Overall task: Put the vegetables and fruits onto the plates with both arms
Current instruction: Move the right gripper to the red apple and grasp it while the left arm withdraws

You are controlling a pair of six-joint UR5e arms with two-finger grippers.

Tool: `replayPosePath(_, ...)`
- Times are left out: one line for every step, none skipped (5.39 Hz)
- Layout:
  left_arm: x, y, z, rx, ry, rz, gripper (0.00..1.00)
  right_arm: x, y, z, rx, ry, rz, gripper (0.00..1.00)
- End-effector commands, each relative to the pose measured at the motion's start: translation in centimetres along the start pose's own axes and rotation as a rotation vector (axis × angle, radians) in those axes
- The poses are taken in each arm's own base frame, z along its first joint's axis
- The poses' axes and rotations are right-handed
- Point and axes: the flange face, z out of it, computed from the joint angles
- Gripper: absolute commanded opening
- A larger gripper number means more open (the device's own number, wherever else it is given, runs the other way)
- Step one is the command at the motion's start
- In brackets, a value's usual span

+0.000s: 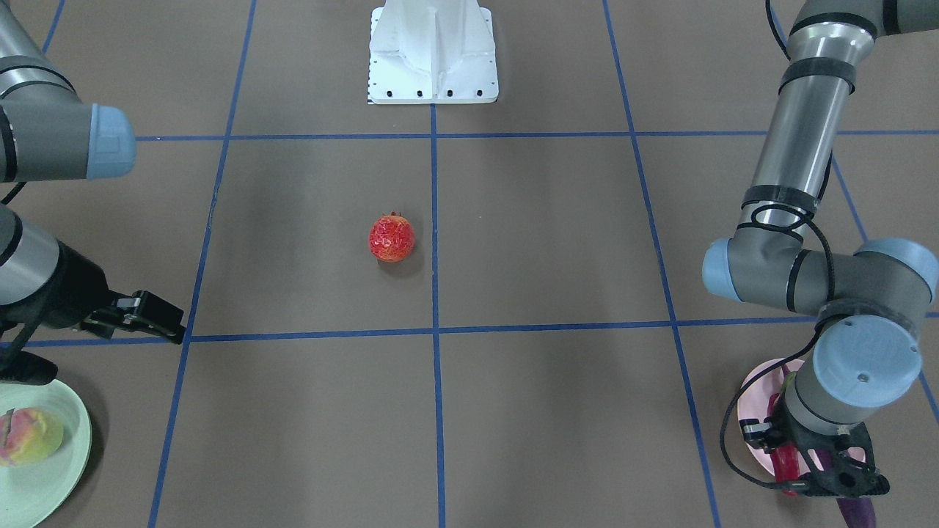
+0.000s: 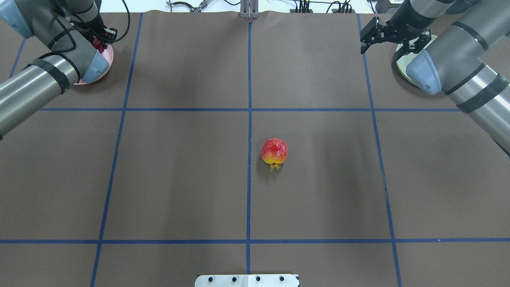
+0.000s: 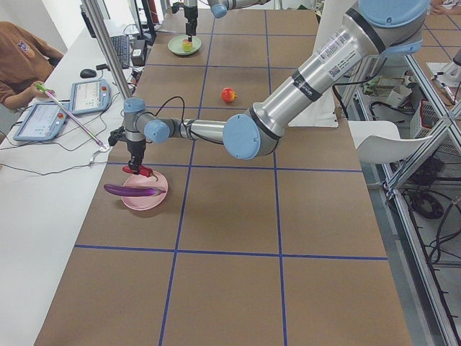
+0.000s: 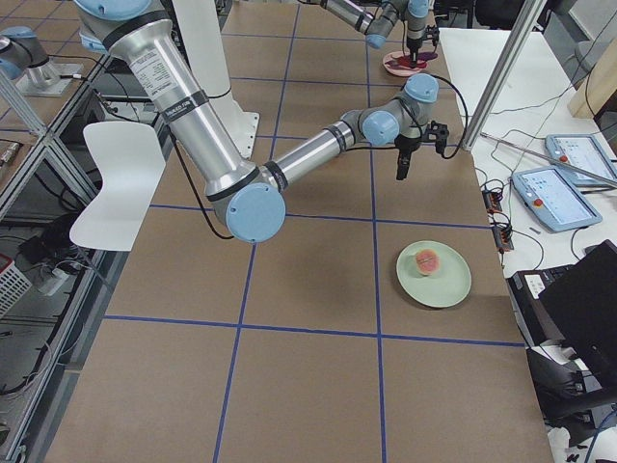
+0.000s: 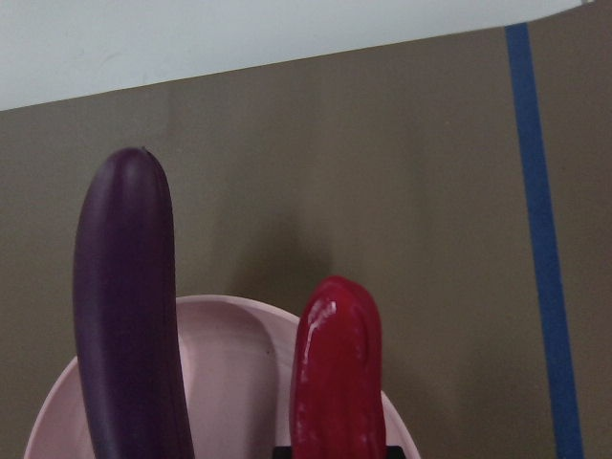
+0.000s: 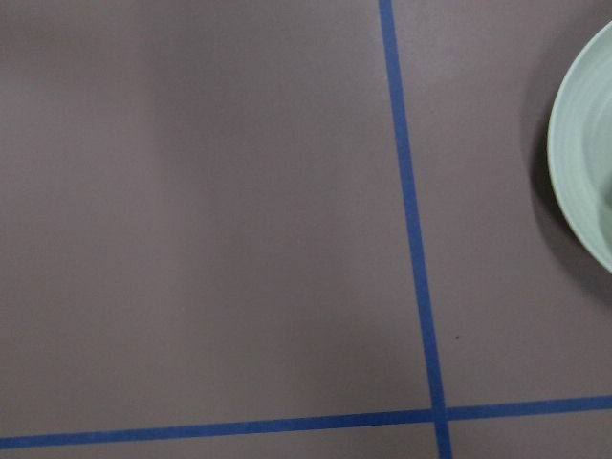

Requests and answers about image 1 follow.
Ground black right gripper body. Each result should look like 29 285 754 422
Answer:
1 243 114 351

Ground purple eggplant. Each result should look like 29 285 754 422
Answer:
778 363 877 528

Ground mint green plate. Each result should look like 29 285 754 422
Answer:
1 381 92 527

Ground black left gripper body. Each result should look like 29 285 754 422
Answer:
741 403 890 500

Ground yellow pink peach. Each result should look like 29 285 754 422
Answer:
1 407 65 468

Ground red pomegranate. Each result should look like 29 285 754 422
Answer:
368 211 417 263

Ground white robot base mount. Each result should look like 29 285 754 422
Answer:
367 1 500 105

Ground red chili pepper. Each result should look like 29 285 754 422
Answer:
767 393 801 497

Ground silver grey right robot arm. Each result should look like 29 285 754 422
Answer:
1 1 186 386

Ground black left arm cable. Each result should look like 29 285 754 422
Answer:
719 205 837 492

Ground pink plate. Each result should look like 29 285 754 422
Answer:
737 359 868 494

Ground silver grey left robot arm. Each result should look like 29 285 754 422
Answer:
701 1 937 499

